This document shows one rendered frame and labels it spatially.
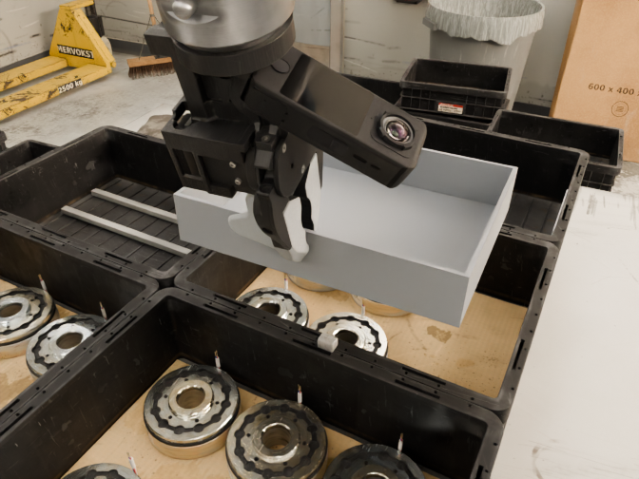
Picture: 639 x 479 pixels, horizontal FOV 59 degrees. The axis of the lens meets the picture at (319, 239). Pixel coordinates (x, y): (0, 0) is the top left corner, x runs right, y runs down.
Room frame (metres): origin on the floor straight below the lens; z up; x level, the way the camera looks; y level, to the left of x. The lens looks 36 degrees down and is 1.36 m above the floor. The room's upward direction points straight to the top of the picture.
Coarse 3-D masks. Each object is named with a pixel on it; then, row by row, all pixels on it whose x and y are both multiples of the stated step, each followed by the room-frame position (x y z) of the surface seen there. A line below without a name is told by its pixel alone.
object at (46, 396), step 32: (128, 320) 0.44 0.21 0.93; (224, 320) 0.45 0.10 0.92; (256, 320) 0.44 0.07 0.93; (96, 352) 0.40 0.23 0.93; (320, 352) 0.41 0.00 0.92; (64, 384) 0.36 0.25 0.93; (384, 384) 0.36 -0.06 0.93; (416, 384) 0.36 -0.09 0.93; (32, 416) 0.32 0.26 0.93; (480, 416) 0.32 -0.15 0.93; (480, 448) 0.29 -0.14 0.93
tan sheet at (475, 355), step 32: (256, 288) 0.61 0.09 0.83; (288, 288) 0.61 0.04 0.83; (384, 320) 0.55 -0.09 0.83; (416, 320) 0.55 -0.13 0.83; (480, 320) 0.55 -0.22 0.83; (512, 320) 0.55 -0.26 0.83; (416, 352) 0.49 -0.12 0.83; (448, 352) 0.49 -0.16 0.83; (480, 352) 0.49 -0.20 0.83; (512, 352) 0.49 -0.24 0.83; (480, 384) 0.44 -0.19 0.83
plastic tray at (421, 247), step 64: (192, 192) 0.45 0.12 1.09; (320, 192) 0.52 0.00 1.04; (384, 192) 0.52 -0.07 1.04; (448, 192) 0.52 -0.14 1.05; (512, 192) 0.49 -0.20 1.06; (256, 256) 0.40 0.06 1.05; (320, 256) 0.37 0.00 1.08; (384, 256) 0.35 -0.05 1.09; (448, 256) 0.41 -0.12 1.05; (448, 320) 0.32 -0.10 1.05
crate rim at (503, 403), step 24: (528, 240) 0.59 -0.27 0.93; (192, 264) 0.54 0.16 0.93; (552, 264) 0.54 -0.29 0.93; (192, 288) 0.50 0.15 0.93; (240, 312) 0.46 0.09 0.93; (264, 312) 0.46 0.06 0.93; (528, 312) 0.46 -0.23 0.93; (312, 336) 0.42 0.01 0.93; (528, 336) 0.42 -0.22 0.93; (384, 360) 0.39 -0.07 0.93; (432, 384) 0.36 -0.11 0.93; (456, 384) 0.36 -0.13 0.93; (504, 384) 0.36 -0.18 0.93; (504, 408) 0.33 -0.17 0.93
